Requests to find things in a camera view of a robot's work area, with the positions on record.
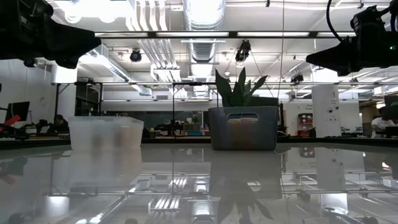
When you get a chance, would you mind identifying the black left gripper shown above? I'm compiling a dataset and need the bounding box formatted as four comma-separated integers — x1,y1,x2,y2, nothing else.
0,0,102,69

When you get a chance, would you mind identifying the person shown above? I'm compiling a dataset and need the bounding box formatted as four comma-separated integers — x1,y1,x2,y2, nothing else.
45,114,70,136
371,106,398,138

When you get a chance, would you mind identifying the thin hanging cable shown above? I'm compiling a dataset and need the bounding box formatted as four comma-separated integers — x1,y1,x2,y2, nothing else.
277,0,285,101

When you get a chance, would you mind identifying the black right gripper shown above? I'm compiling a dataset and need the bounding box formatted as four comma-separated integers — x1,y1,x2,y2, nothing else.
306,4,389,77

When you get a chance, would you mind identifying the thin black background frame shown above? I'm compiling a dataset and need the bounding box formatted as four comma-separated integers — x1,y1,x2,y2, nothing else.
50,80,218,138

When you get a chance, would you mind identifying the snake plant in white pot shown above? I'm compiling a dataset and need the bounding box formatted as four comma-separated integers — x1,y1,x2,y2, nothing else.
215,67,269,108

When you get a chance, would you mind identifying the white building pillar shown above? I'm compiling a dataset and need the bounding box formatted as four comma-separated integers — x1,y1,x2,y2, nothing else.
311,84,342,138

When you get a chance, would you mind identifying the black computer monitor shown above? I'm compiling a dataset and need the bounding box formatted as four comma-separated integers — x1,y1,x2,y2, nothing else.
4,100,31,123

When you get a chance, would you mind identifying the round silver ventilation duct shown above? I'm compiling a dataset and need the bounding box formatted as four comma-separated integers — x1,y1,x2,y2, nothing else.
182,0,227,98

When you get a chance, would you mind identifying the black aluminium table frame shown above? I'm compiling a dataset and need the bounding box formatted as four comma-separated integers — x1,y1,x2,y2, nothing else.
0,136,398,147

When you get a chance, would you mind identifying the dark gray plastic bin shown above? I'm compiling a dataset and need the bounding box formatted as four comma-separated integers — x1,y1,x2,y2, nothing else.
208,105,280,152

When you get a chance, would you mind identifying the small white-capped pill bottle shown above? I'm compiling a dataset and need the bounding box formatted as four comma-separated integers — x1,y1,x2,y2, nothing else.
115,126,135,149

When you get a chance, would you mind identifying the long ceiling light strip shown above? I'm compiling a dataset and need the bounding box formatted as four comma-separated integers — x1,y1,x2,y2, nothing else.
93,30,358,39

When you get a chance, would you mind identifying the red storage shelf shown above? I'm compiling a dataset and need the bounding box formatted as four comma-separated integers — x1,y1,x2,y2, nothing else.
297,112,313,137

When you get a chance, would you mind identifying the clear plastic bin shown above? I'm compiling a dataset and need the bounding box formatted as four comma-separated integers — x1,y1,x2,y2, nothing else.
68,115,145,151

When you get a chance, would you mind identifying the dark wall monitor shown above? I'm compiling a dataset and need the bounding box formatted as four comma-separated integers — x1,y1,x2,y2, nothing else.
384,94,398,119

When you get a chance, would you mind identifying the white rectangular air duct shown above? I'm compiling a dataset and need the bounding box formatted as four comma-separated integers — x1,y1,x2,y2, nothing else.
77,43,153,96

